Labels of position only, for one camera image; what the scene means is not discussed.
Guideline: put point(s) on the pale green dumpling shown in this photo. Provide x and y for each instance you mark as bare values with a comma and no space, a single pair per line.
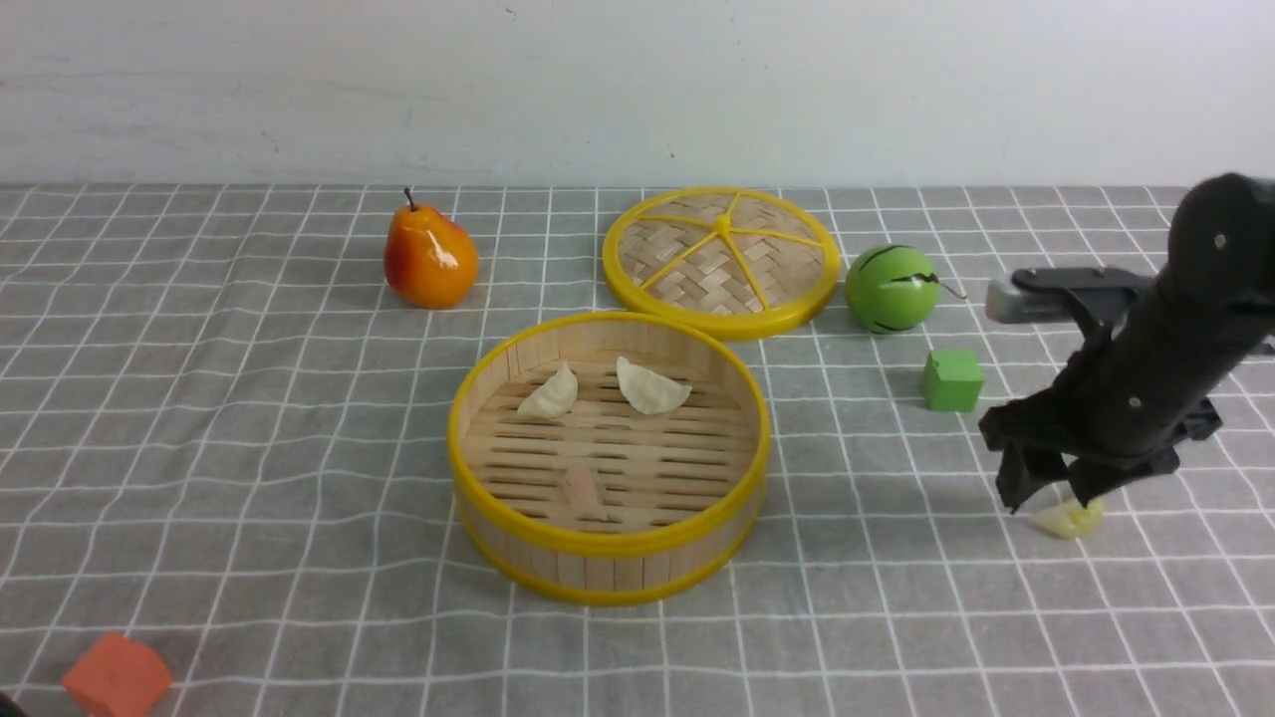
1070,520

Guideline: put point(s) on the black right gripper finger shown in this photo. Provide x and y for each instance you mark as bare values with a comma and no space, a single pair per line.
1025,470

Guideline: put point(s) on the woven bamboo steamer lid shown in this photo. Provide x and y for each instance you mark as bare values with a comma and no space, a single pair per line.
738,264

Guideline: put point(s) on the bamboo steamer tray yellow rim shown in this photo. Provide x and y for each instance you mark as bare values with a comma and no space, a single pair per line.
683,489

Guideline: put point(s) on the green toy watermelon ball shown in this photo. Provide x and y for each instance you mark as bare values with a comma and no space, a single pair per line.
894,288

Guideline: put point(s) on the grey checkered tablecloth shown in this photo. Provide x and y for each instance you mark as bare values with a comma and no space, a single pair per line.
224,438

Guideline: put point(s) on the orange toy pear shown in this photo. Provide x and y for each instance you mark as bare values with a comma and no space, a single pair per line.
429,261

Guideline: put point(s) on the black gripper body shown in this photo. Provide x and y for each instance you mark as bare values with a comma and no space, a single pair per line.
1120,430

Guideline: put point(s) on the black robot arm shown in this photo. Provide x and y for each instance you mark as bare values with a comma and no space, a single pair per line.
1153,348

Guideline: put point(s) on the orange wooden cube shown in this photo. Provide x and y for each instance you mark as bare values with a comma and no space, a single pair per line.
118,677

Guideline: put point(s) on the green wooden cube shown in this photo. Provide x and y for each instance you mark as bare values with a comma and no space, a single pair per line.
952,380

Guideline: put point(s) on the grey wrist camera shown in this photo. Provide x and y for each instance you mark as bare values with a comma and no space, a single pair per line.
1085,296

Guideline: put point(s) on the pink dumpling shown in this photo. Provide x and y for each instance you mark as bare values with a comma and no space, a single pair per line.
584,494

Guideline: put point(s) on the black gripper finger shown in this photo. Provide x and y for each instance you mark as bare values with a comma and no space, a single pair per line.
1090,479

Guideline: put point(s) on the white dumpling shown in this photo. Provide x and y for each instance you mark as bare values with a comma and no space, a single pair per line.
554,398
648,391

